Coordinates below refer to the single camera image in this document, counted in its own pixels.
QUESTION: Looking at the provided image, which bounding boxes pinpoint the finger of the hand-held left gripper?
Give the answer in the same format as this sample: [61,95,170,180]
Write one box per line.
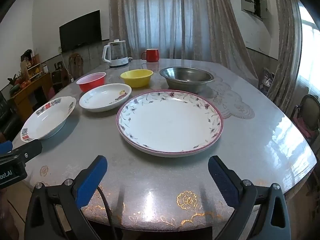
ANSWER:
[10,139,42,161]
[0,141,13,154]

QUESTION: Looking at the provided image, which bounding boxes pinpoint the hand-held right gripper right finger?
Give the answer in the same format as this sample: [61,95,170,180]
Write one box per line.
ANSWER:
[208,155,292,240]

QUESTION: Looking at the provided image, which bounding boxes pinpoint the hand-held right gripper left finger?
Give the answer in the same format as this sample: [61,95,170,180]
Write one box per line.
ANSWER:
[24,155,108,240]

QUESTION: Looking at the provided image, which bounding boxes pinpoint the white plate red blue flowers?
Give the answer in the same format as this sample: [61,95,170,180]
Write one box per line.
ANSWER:
[20,96,77,143]

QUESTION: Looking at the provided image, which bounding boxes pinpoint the large pink-rimmed floral plate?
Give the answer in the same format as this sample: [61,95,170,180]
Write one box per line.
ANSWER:
[116,89,224,157]

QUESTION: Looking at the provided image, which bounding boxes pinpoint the white deep plate purple flower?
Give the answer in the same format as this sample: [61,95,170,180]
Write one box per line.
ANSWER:
[79,83,132,112]

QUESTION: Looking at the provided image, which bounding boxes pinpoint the red plastic bowl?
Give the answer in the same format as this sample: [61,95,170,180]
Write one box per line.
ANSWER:
[76,72,107,92]

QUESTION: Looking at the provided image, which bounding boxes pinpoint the stainless steel bowl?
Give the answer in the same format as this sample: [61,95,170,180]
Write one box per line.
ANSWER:
[159,66,214,93]

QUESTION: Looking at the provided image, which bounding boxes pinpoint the yellow plastic bowl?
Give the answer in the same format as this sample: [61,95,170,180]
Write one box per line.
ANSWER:
[120,69,154,88]

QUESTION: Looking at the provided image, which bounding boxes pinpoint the wooden cabinet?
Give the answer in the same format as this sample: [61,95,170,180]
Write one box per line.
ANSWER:
[10,72,53,128]

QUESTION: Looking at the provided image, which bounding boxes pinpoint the lace table doily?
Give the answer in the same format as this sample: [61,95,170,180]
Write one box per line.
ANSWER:
[206,74,255,120]

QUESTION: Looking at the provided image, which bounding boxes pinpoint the small shelf with ornaments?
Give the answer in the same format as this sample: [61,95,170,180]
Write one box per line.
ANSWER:
[20,52,42,79]

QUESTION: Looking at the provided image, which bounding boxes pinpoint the wooden chair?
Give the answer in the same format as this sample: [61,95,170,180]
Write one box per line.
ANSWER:
[68,52,84,80]

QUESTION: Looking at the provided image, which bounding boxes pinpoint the dark chair with red cushion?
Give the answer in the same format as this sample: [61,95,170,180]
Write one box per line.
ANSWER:
[291,94,320,144]

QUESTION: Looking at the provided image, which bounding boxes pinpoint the pile of bags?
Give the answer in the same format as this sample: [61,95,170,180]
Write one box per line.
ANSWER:
[259,67,276,92]

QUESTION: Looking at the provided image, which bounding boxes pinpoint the white electric kettle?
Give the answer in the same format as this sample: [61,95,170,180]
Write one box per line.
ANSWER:
[102,39,130,68]

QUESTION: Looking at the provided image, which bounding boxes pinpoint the red mug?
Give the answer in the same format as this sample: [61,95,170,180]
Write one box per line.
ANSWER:
[141,49,160,62]

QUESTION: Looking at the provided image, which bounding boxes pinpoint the narrow beige side curtain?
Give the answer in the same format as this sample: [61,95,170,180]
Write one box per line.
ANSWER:
[266,0,304,115]

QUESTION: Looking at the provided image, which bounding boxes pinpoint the side window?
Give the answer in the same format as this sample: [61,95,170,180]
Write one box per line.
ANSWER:
[297,5,320,93]

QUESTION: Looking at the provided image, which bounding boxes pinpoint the wide beige window curtain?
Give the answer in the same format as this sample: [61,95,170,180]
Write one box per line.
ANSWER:
[109,0,259,88]

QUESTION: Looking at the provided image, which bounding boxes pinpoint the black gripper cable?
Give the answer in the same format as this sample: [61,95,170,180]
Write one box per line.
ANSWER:
[96,185,117,240]

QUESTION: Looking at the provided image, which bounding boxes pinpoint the white wall cable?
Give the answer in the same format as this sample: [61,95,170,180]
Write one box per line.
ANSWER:
[59,46,75,83]

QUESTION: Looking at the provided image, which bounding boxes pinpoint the black wall television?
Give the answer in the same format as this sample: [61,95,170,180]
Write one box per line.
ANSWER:
[59,10,102,53]

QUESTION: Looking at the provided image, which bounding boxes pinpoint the grey wall electrical box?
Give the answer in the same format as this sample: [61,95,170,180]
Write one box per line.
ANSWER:
[239,0,269,22]

